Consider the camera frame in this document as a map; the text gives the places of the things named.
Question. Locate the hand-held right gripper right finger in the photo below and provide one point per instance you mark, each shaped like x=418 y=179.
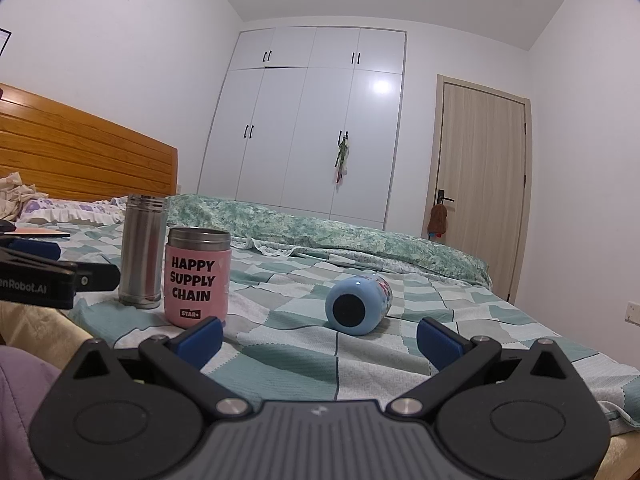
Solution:
x=439 y=344

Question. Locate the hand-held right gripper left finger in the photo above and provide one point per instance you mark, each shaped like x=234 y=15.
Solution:
x=200 y=342

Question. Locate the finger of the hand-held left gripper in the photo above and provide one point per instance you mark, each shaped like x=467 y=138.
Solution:
x=35 y=249
x=97 y=279

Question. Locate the light blue cup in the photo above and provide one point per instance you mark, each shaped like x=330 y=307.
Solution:
x=357 y=305

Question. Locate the pink printed cup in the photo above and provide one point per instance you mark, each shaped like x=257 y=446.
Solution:
x=197 y=280

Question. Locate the orange flat book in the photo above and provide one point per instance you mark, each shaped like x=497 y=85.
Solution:
x=42 y=232

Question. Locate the beige blanket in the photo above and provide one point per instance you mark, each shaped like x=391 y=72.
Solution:
x=35 y=327

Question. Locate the purple floral pillow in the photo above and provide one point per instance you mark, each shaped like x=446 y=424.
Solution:
x=65 y=210

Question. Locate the stainless steel thermos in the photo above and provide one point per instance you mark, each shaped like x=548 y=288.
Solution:
x=141 y=250

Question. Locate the crumpled beige cloth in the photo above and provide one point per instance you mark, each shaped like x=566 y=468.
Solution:
x=15 y=195

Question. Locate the wooden headboard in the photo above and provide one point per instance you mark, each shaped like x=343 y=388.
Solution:
x=75 y=155

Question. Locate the person's purple clothing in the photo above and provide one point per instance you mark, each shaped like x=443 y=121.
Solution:
x=22 y=410

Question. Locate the green floral quilt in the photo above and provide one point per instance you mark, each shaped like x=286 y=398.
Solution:
x=325 y=232

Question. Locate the beige wooden door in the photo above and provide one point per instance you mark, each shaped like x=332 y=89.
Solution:
x=480 y=175

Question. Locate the green hanging ornament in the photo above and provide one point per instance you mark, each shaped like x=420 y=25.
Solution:
x=342 y=157

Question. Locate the white wardrobe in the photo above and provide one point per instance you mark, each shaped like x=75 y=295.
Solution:
x=300 y=130

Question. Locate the wall socket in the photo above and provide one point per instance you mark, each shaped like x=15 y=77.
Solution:
x=633 y=311

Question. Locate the black wall frame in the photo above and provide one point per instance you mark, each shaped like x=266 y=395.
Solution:
x=4 y=42

